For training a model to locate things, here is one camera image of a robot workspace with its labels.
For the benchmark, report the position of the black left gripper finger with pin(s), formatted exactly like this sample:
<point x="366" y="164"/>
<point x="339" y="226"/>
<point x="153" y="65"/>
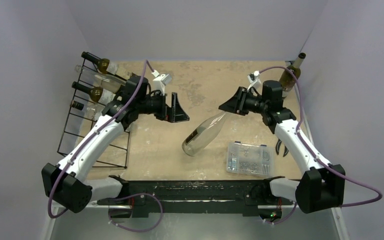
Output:
<point x="177" y="118"/>
<point x="176" y="109"/>

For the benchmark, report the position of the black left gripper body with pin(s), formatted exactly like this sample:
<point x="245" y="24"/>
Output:
<point x="155" y="105"/>

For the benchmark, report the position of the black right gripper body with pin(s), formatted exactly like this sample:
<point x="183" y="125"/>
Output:
<point x="240" y="101"/>

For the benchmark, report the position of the tall clear glass bottle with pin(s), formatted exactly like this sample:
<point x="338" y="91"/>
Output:
<point x="204" y="134"/>

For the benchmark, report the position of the clear glass black-label bottle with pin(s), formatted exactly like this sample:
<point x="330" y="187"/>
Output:
<point x="106" y="81"/>

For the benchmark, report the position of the dark open-neck wine bottle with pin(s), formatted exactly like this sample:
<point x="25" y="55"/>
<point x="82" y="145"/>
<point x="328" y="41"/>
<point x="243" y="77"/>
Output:
<point x="97" y="94"/>

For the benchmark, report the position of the dark green labelled wine bottle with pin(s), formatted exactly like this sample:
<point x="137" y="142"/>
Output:
<point x="106" y="66"/>

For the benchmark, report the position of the clear square bottle gold cap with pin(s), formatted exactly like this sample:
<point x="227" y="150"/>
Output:
<point x="92" y="111"/>

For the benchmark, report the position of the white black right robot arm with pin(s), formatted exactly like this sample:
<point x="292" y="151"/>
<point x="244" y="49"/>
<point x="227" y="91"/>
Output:
<point x="322" y="184"/>

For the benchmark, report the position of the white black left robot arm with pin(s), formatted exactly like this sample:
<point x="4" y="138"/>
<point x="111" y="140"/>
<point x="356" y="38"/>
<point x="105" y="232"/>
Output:
<point x="66" y="182"/>

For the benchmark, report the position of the clear plastic screw box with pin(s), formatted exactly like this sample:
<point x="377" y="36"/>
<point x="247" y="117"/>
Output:
<point x="249" y="159"/>

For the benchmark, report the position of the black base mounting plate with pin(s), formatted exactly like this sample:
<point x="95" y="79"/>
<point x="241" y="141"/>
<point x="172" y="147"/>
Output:
<point x="192" y="197"/>

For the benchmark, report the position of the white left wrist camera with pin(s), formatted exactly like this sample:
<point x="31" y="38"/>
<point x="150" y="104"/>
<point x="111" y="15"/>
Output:
<point x="160" y="81"/>

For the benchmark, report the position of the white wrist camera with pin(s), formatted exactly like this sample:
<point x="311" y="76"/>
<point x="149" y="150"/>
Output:
<point x="254" y="80"/>
<point x="160" y="81"/>

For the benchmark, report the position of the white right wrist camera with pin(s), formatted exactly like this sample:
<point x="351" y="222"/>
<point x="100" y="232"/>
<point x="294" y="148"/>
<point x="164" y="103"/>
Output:
<point x="254" y="80"/>

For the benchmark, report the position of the black wire wine rack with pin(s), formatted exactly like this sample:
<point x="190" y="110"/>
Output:
<point x="77" y="125"/>

